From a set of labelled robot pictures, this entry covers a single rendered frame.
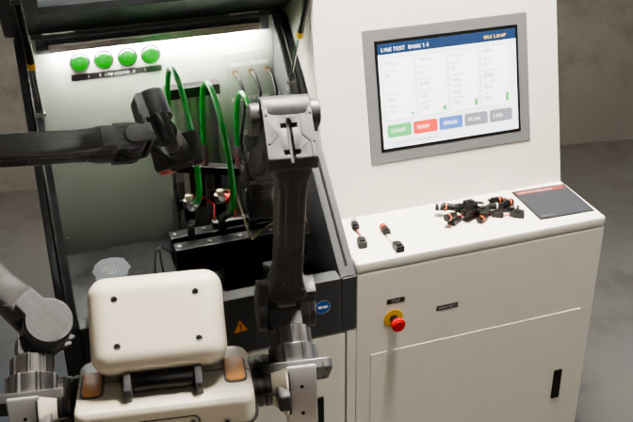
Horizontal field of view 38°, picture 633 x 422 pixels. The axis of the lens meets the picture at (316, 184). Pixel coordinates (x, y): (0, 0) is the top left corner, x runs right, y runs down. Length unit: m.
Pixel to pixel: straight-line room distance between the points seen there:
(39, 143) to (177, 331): 0.49
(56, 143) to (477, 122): 1.20
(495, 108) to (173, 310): 1.34
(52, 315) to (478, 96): 1.36
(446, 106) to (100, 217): 0.99
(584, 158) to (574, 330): 2.55
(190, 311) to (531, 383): 1.47
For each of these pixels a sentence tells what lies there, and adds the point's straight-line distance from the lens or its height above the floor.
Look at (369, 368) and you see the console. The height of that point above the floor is 0.65.
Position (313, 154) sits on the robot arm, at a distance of 1.36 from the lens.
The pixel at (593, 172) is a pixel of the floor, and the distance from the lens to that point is 5.02.
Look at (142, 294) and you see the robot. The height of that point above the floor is 1.37.
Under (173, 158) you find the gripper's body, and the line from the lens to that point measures 1.88.
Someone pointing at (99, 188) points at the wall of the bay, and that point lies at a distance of 2.58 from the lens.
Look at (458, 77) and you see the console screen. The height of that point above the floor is 1.30.
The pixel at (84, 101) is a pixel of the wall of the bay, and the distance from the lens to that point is 2.47.
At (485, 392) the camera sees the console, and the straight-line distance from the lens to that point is 2.66.
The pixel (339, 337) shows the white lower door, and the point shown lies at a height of 0.77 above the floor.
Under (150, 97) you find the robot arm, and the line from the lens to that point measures 1.85.
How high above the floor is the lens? 2.18
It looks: 27 degrees down
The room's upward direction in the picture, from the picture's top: 1 degrees counter-clockwise
